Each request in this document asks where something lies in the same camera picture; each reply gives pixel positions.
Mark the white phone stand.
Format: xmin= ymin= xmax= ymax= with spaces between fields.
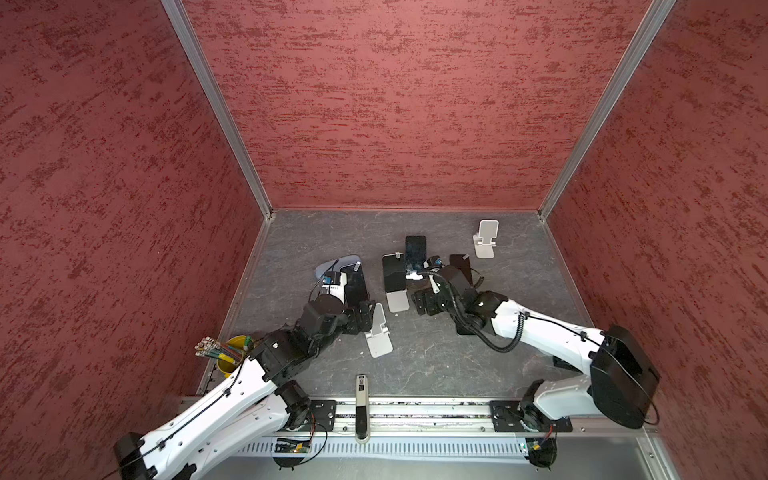
xmin=386 ymin=290 xmax=410 ymax=313
xmin=365 ymin=303 xmax=393 ymax=359
xmin=473 ymin=219 xmax=499 ymax=259

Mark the black phone with sticker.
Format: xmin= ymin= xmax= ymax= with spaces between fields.
xmin=449 ymin=254 xmax=474 ymax=285

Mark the black phone stand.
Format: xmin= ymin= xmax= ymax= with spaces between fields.
xmin=382 ymin=252 xmax=407 ymax=294

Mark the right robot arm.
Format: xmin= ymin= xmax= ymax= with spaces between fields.
xmin=413 ymin=266 xmax=660 ymax=432

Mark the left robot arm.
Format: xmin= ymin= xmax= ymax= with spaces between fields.
xmin=112 ymin=294 xmax=386 ymax=479

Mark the purple edged phone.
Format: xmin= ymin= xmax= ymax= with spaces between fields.
xmin=341 ymin=263 xmax=369 ymax=308

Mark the black phone on wooden stand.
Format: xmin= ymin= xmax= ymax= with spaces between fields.
xmin=405 ymin=235 xmax=427 ymax=275

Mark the grey oval pad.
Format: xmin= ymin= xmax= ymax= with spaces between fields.
xmin=314 ymin=255 xmax=361 ymax=280

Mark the yellow cup with pens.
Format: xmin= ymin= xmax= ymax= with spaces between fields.
xmin=195 ymin=335 xmax=255 ymax=377

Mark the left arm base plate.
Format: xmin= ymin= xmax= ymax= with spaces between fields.
xmin=299 ymin=399 xmax=338 ymax=432

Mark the aluminium rail frame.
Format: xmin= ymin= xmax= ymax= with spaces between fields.
xmin=170 ymin=394 xmax=658 ymax=438

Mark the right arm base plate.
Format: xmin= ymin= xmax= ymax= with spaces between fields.
xmin=489 ymin=401 xmax=573 ymax=434

